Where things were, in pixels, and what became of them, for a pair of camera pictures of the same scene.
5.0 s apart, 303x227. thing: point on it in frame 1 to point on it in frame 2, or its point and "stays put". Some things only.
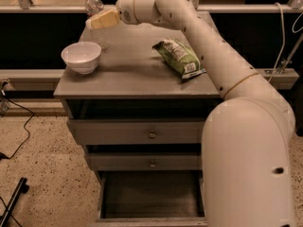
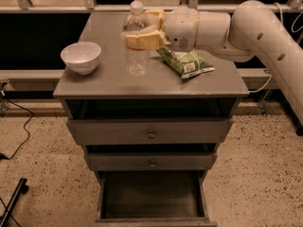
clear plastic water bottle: (94, 5) to (135, 62)
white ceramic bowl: (81, 57) stays put
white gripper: (125, 8) to (180, 26)
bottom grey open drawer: (151, 199) stays put
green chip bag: (180, 57) stays put
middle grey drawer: (147, 161) stays put
